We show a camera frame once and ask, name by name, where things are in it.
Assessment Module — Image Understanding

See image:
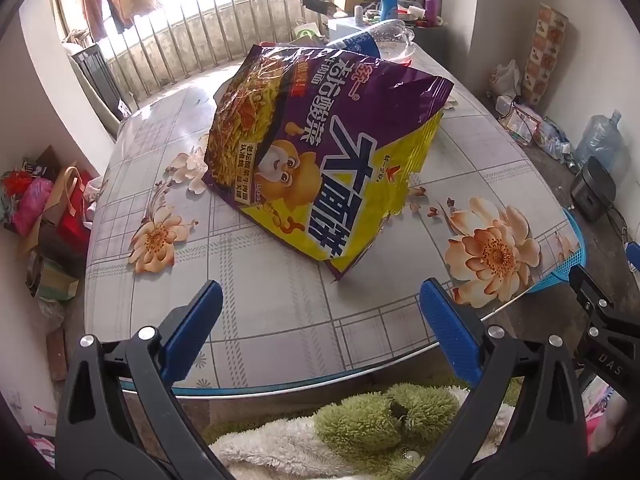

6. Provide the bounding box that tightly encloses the black rice cooker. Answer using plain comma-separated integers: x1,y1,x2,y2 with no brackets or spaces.
570,156,618,223

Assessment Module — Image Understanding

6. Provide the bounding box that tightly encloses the small cardboard box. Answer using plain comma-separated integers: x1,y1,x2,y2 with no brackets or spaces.
37,259,81,302

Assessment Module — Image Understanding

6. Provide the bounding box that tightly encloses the pink plastic bag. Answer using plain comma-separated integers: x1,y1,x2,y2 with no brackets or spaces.
11,177,55,237

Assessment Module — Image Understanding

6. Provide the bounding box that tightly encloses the white paper bag green print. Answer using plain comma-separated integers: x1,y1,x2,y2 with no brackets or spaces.
292,20,326,43

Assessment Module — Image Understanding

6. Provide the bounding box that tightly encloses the green plush clothing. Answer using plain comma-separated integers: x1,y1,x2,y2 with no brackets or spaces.
315,382,506,466

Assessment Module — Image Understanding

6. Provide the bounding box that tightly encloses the clear pouch with red trim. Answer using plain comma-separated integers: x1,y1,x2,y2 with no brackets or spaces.
505,105,543,146

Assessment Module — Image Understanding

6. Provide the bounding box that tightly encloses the purple yellow noodle bag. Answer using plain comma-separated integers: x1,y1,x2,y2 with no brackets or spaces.
202,44,456,283

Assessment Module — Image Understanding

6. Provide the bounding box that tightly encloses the red paper bag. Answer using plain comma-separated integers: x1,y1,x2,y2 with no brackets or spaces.
52,166,98,256

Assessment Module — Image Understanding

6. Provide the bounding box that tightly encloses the black slatted crate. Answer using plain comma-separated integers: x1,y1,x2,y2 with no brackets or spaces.
70,45,126,126

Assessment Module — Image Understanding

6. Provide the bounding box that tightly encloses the pink cloth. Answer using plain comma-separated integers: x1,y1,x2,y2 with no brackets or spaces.
580,375,631,441

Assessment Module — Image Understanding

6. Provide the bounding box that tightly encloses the grey cabinet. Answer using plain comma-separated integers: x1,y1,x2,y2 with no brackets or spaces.
327,10,453,58

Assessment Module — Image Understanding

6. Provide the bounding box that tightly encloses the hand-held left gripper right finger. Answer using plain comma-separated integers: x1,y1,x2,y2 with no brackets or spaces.
412,277,588,480

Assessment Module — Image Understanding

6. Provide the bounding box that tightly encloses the blue plastic mesh basket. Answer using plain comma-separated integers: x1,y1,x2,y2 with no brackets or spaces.
527,207,587,296

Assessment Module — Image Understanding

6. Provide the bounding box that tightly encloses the red brick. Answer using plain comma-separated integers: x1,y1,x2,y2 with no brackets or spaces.
47,330,68,381

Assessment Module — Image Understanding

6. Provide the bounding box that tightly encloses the metal balcony railing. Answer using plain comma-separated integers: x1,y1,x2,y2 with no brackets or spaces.
95,0,311,106

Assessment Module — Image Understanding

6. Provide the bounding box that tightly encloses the black power cable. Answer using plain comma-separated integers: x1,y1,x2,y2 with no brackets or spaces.
605,207,633,256

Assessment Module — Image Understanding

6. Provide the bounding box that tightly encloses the pile of floor litter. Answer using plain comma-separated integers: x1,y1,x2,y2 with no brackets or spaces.
495,95,573,161

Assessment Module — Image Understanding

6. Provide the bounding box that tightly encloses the white fleece clothing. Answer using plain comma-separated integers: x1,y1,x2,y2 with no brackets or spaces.
209,417,416,480

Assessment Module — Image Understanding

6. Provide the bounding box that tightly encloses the large blue water jug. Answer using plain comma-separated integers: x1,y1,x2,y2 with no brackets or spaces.
574,110,623,171

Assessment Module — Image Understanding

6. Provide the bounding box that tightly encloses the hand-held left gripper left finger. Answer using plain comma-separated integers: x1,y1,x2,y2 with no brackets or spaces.
55,280,236,480

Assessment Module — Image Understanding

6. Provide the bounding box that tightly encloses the white plastic bag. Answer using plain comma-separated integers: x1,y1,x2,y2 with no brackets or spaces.
489,59,522,101

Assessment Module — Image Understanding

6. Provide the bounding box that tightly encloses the clear plastic bottle blue label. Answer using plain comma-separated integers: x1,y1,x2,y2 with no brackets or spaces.
327,19,416,63

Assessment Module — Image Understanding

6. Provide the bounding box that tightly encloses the floral patterned roll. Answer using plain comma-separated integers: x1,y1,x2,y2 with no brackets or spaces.
520,4,570,108

